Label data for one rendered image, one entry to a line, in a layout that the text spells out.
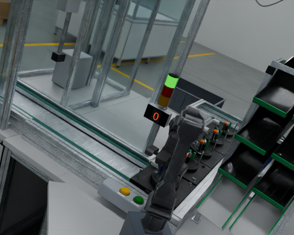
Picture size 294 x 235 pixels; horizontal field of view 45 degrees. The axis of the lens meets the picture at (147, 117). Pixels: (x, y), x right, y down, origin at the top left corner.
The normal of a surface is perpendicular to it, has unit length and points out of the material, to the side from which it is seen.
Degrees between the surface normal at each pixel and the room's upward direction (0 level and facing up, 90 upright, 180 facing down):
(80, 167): 90
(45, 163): 0
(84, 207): 0
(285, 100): 25
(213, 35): 90
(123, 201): 90
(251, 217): 45
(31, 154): 0
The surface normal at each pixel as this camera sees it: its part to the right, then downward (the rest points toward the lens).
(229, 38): -0.48, 0.19
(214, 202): -0.19, -0.53
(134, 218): 0.33, -0.87
